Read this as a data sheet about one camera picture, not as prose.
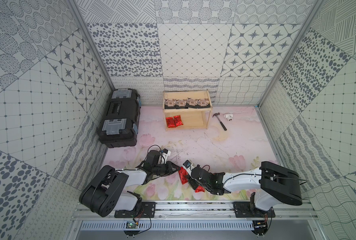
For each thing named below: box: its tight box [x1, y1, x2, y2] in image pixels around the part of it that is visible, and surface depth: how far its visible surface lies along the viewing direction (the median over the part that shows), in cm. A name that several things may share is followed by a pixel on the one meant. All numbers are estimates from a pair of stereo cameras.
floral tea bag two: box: [175, 99, 189, 109], surface depth 95 cm
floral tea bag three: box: [186, 97, 200, 109], surface depth 95 cm
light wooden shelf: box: [163, 89, 213, 132], surface depth 106 cm
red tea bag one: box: [165, 117, 176, 128], surface depth 107 cm
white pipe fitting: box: [223, 113, 234, 122], surface depth 113 cm
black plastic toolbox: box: [97, 88, 141, 148], surface depth 93 cm
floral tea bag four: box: [200, 98, 207, 107], surface depth 95 cm
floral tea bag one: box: [164, 98, 177, 110], surface depth 95 cm
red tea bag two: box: [173, 114, 184, 127], surface depth 106 cm
